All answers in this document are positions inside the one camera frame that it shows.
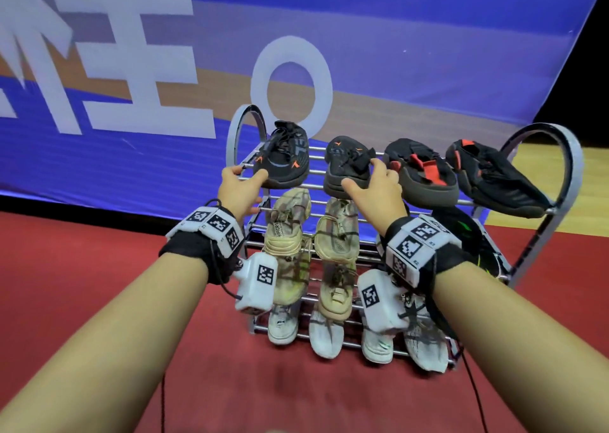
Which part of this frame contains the person's right hand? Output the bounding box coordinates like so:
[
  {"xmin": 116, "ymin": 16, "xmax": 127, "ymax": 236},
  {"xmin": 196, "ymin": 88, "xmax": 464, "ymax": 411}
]
[{"xmin": 341, "ymin": 157, "xmax": 408, "ymax": 236}]

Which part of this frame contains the person's left hand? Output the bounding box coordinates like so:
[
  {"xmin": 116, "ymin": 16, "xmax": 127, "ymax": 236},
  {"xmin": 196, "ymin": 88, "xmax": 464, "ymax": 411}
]
[{"xmin": 217, "ymin": 165, "xmax": 270, "ymax": 224}]

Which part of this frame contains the black lug-sole sneaker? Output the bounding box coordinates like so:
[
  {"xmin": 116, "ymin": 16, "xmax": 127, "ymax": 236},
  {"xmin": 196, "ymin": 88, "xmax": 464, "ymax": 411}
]
[{"xmin": 323, "ymin": 135, "xmax": 377, "ymax": 200}]

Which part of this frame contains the cream-soled sneaker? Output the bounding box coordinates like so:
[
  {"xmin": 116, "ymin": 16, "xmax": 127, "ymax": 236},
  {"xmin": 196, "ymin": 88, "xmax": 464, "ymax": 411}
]
[{"xmin": 313, "ymin": 197, "xmax": 361, "ymax": 263}]

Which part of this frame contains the black ribbed-sole sneaker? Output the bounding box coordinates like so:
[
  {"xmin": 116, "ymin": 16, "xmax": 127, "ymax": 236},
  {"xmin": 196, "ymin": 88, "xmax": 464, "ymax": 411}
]
[
  {"xmin": 445, "ymin": 138, "xmax": 554, "ymax": 219},
  {"xmin": 383, "ymin": 138, "xmax": 461, "ymax": 208}
]

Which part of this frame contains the black orange-marked sneaker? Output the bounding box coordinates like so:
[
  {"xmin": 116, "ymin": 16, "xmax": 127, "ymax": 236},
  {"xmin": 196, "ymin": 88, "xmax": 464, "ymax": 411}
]
[{"xmin": 252, "ymin": 121, "xmax": 310, "ymax": 190}]

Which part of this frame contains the pastel iridescent sneaker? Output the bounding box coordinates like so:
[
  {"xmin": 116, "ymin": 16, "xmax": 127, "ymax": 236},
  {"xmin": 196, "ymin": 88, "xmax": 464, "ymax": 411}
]
[{"xmin": 264, "ymin": 188, "xmax": 313, "ymax": 257}]

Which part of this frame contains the black green-striped sneaker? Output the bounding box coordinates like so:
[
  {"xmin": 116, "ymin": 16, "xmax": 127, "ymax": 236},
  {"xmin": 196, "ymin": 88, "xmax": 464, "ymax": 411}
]
[{"xmin": 430, "ymin": 207, "xmax": 511, "ymax": 279}]

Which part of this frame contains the cream chunky sneaker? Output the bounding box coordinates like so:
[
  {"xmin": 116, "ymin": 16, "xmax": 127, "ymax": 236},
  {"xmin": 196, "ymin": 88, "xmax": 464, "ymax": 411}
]
[
  {"xmin": 273, "ymin": 252, "xmax": 311, "ymax": 305},
  {"xmin": 317, "ymin": 261, "xmax": 358, "ymax": 323}
]

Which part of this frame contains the grey striped sneaker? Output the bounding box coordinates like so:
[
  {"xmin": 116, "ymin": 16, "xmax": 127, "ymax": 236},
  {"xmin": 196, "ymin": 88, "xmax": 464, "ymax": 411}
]
[
  {"xmin": 309, "ymin": 309, "xmax": 345, "ymax": 360},
  {"xmin": 267, "ymin": 302, "xmax": 301, "ymax": 347}
]

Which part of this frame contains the white knit sneaker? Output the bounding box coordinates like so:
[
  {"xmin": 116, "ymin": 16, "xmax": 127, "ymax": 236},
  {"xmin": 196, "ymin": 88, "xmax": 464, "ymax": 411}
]
[
  {"xmin": 403, "ymin": 299, "xmax": 452, "ymax": 375},
  {"xmin": 361, "ymin": 328, "xmax": 395, "ymax": 365}
]

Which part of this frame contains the grey metal shoe rack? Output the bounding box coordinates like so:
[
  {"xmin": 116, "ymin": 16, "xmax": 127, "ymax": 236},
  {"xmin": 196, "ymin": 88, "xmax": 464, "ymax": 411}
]
[{"xmin": 226, "ymin": 104, "xmax": 585, "ymax": 372}]

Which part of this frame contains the person's left forearm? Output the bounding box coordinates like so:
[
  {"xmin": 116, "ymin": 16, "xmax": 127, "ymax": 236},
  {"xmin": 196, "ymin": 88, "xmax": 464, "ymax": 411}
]
[{"xmin": 0, "ymin": 252, "xmax": 210, "ymax": 433}]

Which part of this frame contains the person's right forearm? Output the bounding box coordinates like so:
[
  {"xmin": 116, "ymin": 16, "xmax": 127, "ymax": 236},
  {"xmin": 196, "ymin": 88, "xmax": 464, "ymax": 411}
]
[{"xmin": 430, "ymin": 261, "xmax": 609, "ymax": 433}]

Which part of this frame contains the black marker left wristband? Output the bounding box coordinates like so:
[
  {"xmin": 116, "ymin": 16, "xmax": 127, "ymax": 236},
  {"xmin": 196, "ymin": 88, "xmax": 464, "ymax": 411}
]
[{"xmin": 158, "ymin": 199, "xmax": 246, "ymax": 286}]

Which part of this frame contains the black marker wristband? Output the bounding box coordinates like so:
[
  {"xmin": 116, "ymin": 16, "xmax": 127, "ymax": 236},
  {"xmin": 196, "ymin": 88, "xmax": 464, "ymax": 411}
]
[
  {"xmin": 158, "ymin": 199, "xmax": 246, "ymax": 286},
  {"xmin": 380, "ymin": 214, "xmax": 469, "ymax": 301}
]

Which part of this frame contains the black marker right wristband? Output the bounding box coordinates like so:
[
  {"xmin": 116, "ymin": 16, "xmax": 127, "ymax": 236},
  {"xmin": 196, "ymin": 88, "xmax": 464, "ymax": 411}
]
[{"xmin": 380, "ymin": 214, "xmax": 469, "ymax": 301}]

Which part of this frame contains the blue printed banner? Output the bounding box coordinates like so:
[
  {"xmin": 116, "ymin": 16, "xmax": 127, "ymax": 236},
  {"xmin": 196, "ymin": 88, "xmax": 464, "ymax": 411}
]
[{"xmin": 0, "ymin": 0, "xmax": 609, "ymax": 234}]

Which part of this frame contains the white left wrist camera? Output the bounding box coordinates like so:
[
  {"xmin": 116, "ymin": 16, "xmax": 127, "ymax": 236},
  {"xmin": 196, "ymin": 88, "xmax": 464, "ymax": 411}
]
[{"xmin": 233, "ymin": 252, "xmax": 279, "ymax": 316}]

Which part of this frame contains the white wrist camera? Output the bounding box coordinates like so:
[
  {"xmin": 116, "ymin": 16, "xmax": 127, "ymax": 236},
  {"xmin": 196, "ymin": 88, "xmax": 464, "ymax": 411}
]
[
  {"xmin": 233, "ymin": 252, "xmax": 279, "ymax": 316},
  {"xmin": 357, "ymin": 268, "xmax": 411, "ymax": 336}
]

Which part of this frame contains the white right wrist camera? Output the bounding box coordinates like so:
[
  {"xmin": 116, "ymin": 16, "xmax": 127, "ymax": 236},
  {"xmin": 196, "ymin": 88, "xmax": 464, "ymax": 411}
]
[{"xmin": 357, "ymin": 268, "xmax": 411, "ymax": 336}]

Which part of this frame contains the black right camera cable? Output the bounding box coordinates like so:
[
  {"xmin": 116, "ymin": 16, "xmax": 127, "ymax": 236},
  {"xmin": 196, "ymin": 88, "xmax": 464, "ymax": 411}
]
[{"xmin": 426, "ymin": 299, "xmax": 490, "ymax": 433}]

